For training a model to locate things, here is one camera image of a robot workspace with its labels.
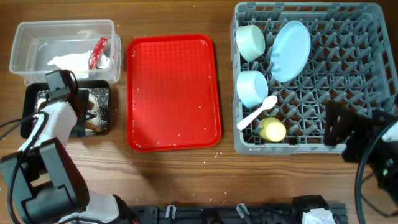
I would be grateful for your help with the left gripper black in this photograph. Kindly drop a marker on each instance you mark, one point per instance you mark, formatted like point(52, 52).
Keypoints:
point(78, 129)

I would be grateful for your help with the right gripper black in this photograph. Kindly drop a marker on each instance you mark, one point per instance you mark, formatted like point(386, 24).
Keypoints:
point(365, 127)

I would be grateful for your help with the brown carrot-shaped food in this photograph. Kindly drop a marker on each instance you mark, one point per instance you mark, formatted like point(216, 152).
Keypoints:
point(96, 129)

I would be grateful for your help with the yellow cup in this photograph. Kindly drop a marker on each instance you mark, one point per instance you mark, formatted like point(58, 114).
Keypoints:
point(272, 129)

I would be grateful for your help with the white plastic spoon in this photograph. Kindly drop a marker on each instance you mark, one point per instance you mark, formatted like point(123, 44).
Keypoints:
point(268, 103)

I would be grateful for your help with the large light blue plate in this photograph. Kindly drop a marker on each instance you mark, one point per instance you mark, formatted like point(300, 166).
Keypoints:
point(290, 52)

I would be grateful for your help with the small light blue bowl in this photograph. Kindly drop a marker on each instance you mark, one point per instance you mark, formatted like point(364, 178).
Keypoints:
point(252, 88)

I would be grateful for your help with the green bowl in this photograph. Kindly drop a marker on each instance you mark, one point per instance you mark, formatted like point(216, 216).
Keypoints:
point(250, 41)

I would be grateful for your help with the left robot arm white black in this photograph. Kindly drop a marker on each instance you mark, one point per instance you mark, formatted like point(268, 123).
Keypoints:
point(44, 185)

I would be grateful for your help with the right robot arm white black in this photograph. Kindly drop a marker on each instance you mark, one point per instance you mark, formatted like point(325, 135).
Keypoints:
point(372, 143)

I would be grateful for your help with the crumpled white paper waste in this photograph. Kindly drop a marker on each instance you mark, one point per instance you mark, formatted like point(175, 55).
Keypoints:
point(79, 64)

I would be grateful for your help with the red wrapper waste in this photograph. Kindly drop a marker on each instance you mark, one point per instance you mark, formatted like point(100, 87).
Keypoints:
point(97, 53)

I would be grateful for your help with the grey dishwasher rack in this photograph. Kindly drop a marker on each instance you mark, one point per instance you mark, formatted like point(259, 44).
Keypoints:
point(350, 62)

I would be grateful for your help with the rice grains pile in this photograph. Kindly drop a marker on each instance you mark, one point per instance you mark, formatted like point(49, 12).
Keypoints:
point(98, 112)

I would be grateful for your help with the black tray bin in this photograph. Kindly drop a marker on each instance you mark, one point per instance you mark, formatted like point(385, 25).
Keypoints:
point(35, 94)

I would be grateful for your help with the clear plastic bin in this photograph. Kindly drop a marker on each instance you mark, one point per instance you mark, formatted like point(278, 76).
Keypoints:
point(36, 43)

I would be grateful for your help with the red serving tray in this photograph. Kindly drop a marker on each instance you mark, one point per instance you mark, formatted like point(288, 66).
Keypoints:
point(172, 93)

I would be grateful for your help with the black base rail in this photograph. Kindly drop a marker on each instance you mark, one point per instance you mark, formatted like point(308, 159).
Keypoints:
point(302, 209)

